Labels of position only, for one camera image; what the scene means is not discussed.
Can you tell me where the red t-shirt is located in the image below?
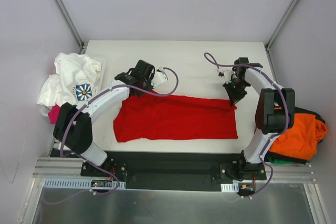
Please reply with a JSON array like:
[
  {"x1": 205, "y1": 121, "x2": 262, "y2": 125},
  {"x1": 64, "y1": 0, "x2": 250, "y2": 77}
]
[{"x1": 113, "y1": 94, "x2": 238, "y2": 143}]

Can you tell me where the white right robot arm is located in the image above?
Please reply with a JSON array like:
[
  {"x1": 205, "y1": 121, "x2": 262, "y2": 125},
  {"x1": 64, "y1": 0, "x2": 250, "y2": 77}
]
[{"x1": 223, "y1": 57, "x2": 295, "y2": 179}]

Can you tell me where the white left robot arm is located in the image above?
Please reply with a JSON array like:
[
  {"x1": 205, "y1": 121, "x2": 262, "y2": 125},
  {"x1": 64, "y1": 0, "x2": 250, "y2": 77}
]
[{"x1": 53, "y1": 60, "x2": 166, "y2": 176}]

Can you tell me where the black t-shirt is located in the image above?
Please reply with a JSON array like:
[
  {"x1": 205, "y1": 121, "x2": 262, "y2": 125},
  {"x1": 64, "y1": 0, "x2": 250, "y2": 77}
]
[{"x1": 291, "y1": 107, "x2": 328, "y2": 164}]

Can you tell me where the white daisy print t-shirt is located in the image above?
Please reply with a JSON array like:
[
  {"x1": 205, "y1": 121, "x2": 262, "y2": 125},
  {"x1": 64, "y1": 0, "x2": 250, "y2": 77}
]
[{"x1": 37, "y1": 52, "x2": 103, "y2": 114}]

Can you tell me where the green t-shirt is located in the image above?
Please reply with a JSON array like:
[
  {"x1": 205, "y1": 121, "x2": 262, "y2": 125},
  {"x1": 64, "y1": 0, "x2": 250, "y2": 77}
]
[{"x1": 267, "y1": 157, "x2": 291, "y2": 164}]

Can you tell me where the orange t-shirt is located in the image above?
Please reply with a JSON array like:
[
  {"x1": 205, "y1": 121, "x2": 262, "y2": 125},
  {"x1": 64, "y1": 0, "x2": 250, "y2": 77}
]
[{"x1": 267, "y1": 107, "x2": 328, "y2": 164}]

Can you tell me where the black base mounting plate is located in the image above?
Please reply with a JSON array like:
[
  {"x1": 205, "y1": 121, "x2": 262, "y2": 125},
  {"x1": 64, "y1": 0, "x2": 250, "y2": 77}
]
[{"x1": 80, "y1": 151, "x2": 272, "y2": 191}]

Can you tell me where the pink t-shirt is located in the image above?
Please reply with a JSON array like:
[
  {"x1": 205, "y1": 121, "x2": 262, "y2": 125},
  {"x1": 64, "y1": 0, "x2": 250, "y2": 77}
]
[{"x1": 48, "y1": 105, "x2": 60, "y2": 124}]

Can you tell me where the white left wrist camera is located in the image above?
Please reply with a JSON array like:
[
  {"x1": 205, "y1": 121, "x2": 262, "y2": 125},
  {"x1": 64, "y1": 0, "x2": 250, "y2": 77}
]
[{"x1": 151, "y1": 68, "x2": 168, "y2": 89}]

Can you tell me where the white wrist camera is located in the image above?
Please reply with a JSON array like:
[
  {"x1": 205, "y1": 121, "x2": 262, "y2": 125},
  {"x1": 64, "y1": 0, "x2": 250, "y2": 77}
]
[
  {"x1": 151, "y1": 68, "x2": 168, "y2": 89},
  {"x1": 217, "y1": 68, "x2": 232, "y2": 82}
]

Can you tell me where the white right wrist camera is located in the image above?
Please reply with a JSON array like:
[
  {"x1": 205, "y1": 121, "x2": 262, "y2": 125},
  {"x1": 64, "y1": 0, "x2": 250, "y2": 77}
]
[{"x1": 217, "y1": 68, "x2": 232, "y2": 82}]

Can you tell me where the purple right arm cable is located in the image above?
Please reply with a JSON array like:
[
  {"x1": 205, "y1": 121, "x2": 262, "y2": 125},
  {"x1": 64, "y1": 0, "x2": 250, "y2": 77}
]
[{"x1": 203, "y1": 52, "x2": 292, "y2": 201}]

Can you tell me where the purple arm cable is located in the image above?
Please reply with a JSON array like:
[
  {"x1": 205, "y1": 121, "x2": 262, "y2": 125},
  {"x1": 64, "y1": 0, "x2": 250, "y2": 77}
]
[
  {"x1": 203, "y1": 52, "x2": 292, "y2": 201},
  {"x1": 41, "y1": 67, "x2": 180, "y2": 205}
]

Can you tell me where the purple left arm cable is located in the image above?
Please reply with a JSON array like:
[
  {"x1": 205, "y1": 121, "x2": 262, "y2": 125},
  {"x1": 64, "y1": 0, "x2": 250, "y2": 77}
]
[{"x1": 41, "y1": 67, "x2": 180, "y2": 205}]

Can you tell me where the left aluminium frame post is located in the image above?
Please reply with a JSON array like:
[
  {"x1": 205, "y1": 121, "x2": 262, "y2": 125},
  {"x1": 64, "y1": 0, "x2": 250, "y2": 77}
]
[{"x1": 54, "y1": 0, "x2": 87, "y2": 54}]

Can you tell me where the aluminium frame post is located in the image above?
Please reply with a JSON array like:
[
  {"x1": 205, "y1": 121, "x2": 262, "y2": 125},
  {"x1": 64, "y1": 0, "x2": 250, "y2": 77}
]
[
  {"x1": 54, "y1": 0, "x2": 87, "y2": 54},
  {"x1": 265, "y1": 0, "x2": 301, "y2": 52}
]

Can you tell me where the small white cable duct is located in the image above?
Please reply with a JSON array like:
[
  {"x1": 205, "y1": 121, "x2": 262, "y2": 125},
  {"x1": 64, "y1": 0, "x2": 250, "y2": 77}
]
[{"x1": 220, "y1": 183, "x2": 239, "y2": 193}]

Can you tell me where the aluminium front rail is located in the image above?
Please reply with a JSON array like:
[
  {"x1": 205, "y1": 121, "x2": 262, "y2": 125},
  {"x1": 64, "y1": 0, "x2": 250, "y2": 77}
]
[{"x1": 33, "y1": 157, "x2": 317, "y2": 183}]

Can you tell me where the right aluminium frame post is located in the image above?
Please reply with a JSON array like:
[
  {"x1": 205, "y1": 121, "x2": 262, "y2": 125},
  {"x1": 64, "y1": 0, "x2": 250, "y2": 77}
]
[{"x1": 265, "y1": 0, "x2": 301, "y2": 52}]

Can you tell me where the white slotted cable duct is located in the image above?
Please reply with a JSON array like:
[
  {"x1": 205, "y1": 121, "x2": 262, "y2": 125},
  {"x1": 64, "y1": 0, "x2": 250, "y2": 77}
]
[{"x1": 44, "y1": 178, "x2": 126, "y2": 190}]

